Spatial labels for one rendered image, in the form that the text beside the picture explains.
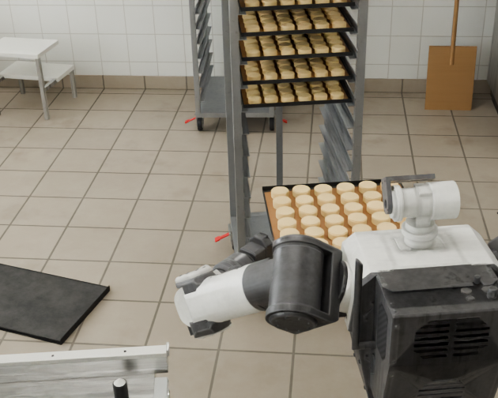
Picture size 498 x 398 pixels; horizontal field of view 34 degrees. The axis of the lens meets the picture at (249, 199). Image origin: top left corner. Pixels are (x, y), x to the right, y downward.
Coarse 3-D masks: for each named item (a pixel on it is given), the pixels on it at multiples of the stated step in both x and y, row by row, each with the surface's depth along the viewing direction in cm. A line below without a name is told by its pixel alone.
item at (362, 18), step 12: (360, 0) 277; (360, 12) 279; (360, 24) 281; (360, 36) 283; (360, 48) 285; (360, 60) 287; (360, 72) 290; (360, 84) 292; (360, 96) 294; (360, 108) 296; (360, 120) 299; (360, 132) 301; (360, 144) 304; (360, 156) 306
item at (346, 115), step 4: (336, 104) 320; (340, 104) 320; (344, 104) 316; (340, 108) 316; (344, 108) 316; (348, 108) 309; (340, 112) 313; (344, 112) 313; (348, 112) 309; (344, 116) 309; (348, 116) 309; (352, 116) 302; (344, 120) 306; (348, 120) 306; (352, 120) 302; (348, 124) 303; (352, 124) 303; (348, 128) 300; (352, 128) 300
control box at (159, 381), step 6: (156, 378) 186; (162, 378) 186; (156, 384) 184; (162, 384) 184; (156, 390) 182; (162, 390) 182; (168, 390) 183; (156, 396) 181; (162, 396) 181; (168, 396) 182
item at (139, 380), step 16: (0, 384) 185; (16, 384) 185; (32, 384) 185; (48, 384) 185; (64, 384) 185; (80, 384) 185; (96, 384) 185; (112, 384) 176; (128, 384) 184; (144, 384) 184
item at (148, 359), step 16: (48, 352) 185; (64, 352) 185; (80, 352) 185; (96, 352) 185; (112, 352) 185; (128, 352) 185; (144, 352) 185; (160, 352) 184; (0, 368) 184; (16, 368) 184; (32, 368) 184; (48, 368) 184; (64, 368) 185; (80, 368) 185; (96, 368) 185; (112, 368) 186; (128, 368) 186; (144, 368) 186; (160, 368) 186
